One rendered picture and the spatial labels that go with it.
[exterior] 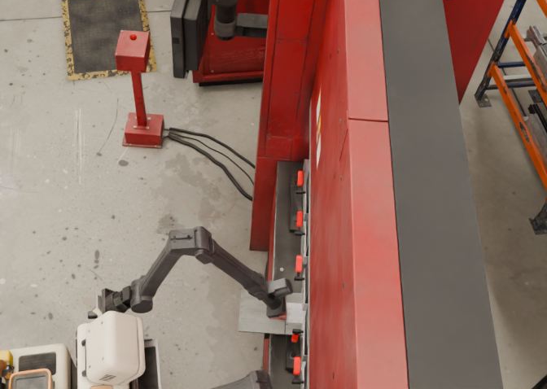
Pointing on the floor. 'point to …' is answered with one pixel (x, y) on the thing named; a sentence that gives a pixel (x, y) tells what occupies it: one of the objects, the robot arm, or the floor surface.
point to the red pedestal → (152, 126)
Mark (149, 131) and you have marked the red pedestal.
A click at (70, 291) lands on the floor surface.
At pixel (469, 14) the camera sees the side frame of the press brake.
